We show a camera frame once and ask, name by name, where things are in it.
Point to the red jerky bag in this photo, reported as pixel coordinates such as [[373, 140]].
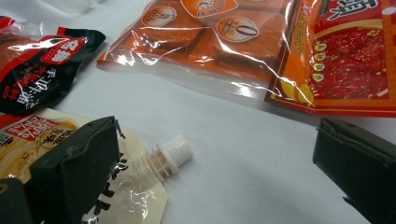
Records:
[[348, 68]]

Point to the black snack packet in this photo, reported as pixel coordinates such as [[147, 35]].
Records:
[[37, 77]]

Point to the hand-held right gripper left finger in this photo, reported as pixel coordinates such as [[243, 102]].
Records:
[[74, 174]]

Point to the cream spout pouch white cap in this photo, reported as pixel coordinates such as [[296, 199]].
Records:
[[140, 193]]

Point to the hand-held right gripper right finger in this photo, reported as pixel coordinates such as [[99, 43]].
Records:
[[358, 168]]

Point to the orange clear snack bag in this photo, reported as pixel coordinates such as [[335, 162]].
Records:
[[186, 40]]

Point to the red and clear snack packet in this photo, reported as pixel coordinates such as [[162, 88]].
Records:
[[9, 43]]

